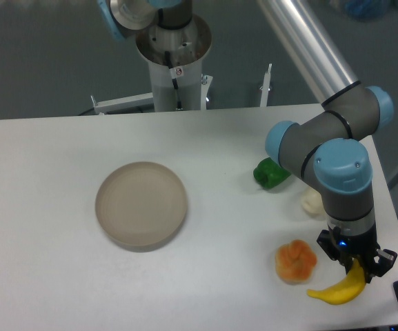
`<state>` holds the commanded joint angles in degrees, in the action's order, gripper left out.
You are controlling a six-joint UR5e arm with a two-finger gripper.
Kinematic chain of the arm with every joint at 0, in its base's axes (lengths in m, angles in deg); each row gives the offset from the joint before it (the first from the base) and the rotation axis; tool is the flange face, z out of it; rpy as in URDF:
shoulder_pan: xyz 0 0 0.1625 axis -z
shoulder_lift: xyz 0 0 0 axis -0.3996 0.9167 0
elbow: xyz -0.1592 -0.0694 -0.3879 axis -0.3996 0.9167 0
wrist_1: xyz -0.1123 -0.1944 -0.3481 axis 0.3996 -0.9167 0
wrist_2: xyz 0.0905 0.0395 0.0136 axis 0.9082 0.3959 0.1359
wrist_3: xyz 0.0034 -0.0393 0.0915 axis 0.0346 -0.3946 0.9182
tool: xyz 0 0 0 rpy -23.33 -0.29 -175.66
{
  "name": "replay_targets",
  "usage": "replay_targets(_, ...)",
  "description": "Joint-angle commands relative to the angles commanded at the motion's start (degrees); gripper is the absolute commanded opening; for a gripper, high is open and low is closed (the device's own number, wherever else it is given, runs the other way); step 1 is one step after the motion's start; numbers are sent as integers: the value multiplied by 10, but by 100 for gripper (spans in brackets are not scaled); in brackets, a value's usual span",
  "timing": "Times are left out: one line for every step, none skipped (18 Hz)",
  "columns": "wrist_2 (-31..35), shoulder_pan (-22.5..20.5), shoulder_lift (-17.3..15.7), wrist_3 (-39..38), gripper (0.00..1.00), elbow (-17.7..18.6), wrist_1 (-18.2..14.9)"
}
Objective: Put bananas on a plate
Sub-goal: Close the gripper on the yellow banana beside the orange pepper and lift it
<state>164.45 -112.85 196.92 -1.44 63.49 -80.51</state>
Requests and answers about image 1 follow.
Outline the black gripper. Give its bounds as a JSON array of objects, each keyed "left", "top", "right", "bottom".
[{"left": 317, "top": 216, "right": 398, "bottom": 283}]

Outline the yellow banana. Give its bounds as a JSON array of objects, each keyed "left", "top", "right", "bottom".
[{"left": 306, "top": 259, "right": 366, "bottom": 305}]

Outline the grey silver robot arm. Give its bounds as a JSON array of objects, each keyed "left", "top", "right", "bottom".
[{"left": 98, "top": 1, "right": 397, "bottom": 281}]

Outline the beige round plate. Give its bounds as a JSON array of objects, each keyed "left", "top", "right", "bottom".
[{"left": 95, "top": 161, "right": 188, "bottom": 252}]

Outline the orange peeled mandarin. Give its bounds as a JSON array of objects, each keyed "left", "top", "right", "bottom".
[{"left": 275, "top": 239, "right": 317, "bottom": 284}]

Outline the white garlic bulb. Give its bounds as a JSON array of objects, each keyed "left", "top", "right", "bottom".
[{"left": 301, "top": 187, "right": 324, "bottom": 215}]

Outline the green bell pepper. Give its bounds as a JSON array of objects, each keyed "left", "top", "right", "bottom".
[{"left": 253, "top": 158, "right": 290, "bottom": 190}]

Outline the blue plastic bag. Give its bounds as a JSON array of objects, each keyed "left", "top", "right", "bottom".
[{"left": 342, "top": 0, "right": 391, "bottom": 21}]

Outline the white right mounting bracket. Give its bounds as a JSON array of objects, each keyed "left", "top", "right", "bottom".
[{"left": 259, "top": 63, "right": 272, "bottom": 107}]

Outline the white mounting bracket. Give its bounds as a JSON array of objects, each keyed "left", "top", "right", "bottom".
[
  {"left": 259, "top": 63, "right": 272, "bottom": 107},
  {"left": 90, "top": 92, "right": 153, "bottom": 114}
]

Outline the white left mounting bracket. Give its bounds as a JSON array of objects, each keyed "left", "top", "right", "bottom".
[{"left": 90, "top": 92, "right": 153, "bottom": 114}]

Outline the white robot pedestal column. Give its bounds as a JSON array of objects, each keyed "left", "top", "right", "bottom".
[{"left": 136, "top": 14, "right": 212, "bottom": 112}]

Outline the black cable on pedestal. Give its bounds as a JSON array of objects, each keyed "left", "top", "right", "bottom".
[{"left": 163, "top": 50, "right": 183, "bottom": 111}]

